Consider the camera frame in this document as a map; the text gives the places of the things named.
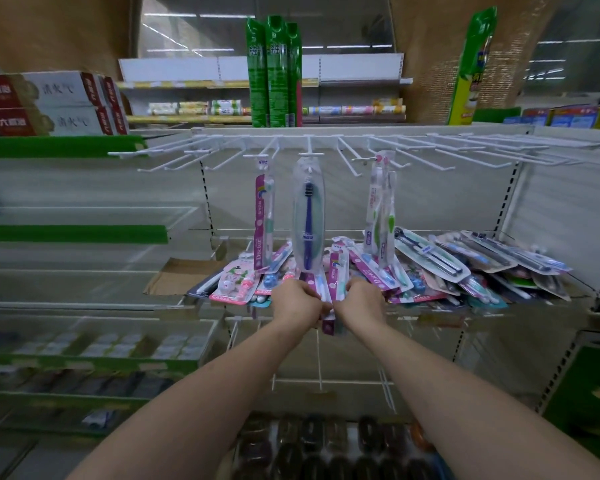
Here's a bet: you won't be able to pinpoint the person's right hand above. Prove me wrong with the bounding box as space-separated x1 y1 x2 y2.
333 277 389 333

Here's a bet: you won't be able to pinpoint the person's left hand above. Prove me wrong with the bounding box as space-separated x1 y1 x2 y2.
271 279 333 333

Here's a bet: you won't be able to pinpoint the oval blue toothbrush pack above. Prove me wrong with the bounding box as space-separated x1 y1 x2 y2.
292 157 326 273

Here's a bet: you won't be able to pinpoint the clear green toothbrush pack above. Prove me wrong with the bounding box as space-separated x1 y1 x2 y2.
379 169 399 268

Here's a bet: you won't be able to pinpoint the pile of toothbrush packs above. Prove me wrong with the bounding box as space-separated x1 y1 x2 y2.
187 227 573 311

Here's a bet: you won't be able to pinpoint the clear pink-topped toothbrush pack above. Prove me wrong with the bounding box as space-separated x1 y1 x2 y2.
365 150 389 255

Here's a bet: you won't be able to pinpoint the person's left forearm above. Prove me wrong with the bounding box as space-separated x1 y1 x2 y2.
67 319 321 480

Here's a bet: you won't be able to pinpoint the person's right forearm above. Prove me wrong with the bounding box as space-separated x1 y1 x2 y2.
359 319 600 480

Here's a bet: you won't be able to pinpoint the white shelf unit yellow strips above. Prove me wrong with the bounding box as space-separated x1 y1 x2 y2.
115 53 413 125

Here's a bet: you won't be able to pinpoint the brown cardboard tray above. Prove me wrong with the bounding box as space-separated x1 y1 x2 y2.
145 258 226 297

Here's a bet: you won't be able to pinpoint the orange round object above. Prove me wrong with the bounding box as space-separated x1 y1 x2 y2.
409 419 436 453

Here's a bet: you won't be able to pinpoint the row of colourful wrap rolls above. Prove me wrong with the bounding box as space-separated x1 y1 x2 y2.
147 98 407 117

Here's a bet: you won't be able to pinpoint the green spray can red side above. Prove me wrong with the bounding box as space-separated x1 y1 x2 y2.
285 22 303 128

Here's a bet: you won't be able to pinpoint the red white toothpaste box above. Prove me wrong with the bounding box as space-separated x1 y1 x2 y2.
0 105 113 137
97 74 121 108
0 71 103 108
109 104 130 135

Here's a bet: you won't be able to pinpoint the green yellow spray can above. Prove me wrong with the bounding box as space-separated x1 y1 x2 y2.
447 6 499 127

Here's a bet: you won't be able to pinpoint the woven brown column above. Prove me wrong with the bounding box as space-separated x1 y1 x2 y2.
0 0 131 78
387 0 563 125

